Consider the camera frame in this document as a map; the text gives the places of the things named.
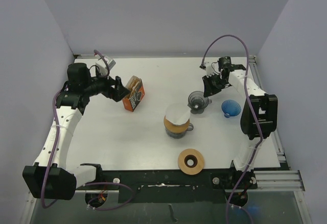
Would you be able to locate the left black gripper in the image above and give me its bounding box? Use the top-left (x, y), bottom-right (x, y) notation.
top-left (83, 68), bottom-right (130, 101)

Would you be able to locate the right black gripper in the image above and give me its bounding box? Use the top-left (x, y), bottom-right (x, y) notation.
top-left (202, 72), bottom-right (227, 97)

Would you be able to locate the orange coffee filter box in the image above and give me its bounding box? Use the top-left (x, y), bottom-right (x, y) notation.
top-left (122, 76), bottom-right (145, 112)

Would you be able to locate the grey plastic dripper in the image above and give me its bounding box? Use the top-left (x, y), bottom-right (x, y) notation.
top-left (188, 91), bottom-right (212, 114)

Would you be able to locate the blue plastic dripper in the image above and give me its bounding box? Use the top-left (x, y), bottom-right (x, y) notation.
top-left (221, 99), bottom-right (242, 118)

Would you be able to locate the white paper coffee filter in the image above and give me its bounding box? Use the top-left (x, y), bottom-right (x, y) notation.
top-left (165, 103), bottom-right (191, 126)

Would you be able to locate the wooden dripper ring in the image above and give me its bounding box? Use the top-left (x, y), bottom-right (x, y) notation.
top-left (163, 116), bottom-right (191, 134)
top-left (177, 148), bottom-right (205, 176)

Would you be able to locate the grey glass carafe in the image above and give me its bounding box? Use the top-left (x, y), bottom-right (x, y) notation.
top-left (165, 123), bottom-right (194, 139)

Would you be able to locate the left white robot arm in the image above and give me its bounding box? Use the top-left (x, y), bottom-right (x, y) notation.
top-left (22, 59), bottom-right (130, 201)

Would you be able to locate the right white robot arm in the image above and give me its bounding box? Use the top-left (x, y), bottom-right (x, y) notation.
top-left (200, 56), bottom-right (278, 188)

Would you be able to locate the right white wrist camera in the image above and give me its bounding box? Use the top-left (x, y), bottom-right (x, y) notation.
top-left (200, 63), bottom-right (220, 78)

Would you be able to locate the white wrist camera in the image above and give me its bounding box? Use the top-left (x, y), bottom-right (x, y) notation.
top-left (200, 63), bottom-right (220, 78)
top-left (95, 57), bottom-right (116, 78)

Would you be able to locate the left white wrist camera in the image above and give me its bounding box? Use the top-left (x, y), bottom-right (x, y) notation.
top-left (95, 57), bottom-right (116, 78)

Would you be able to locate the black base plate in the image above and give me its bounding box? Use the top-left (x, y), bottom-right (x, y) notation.
top-left (80, 168), bottom-right (258, 204)

